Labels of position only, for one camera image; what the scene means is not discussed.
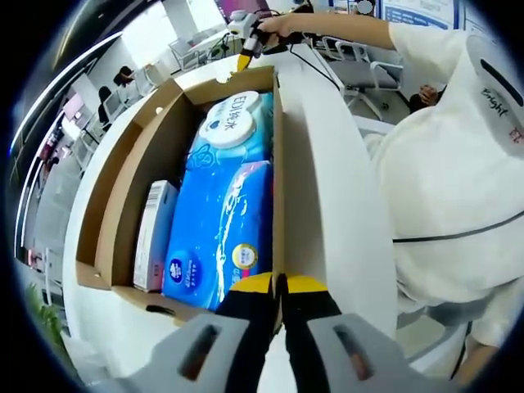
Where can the blue wet wipes soft item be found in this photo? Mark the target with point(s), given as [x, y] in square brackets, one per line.
[229, 123]

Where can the white chest device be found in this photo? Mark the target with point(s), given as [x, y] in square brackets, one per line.
[495, 90]

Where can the blue tissue pack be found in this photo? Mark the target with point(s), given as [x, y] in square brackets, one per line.
[204, 237]

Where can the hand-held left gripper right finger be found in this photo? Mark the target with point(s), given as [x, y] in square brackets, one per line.
[311, 327]

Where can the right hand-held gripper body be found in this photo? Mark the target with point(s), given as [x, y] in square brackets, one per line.
[245, 24]

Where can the person's right hand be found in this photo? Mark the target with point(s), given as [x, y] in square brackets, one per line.
[276, 28]

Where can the brown cardboard shoe box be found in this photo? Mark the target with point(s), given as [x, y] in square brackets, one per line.
[123, 184]

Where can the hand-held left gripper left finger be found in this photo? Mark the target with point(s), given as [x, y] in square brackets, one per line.
[245, 327]

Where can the white medicine box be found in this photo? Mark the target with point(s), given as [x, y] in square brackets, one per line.
[153, 237]

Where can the person in white shirt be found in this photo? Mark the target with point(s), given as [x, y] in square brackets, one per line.
[442, 172]

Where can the grey mesh office chair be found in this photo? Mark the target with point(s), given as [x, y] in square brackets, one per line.
[352, 53]

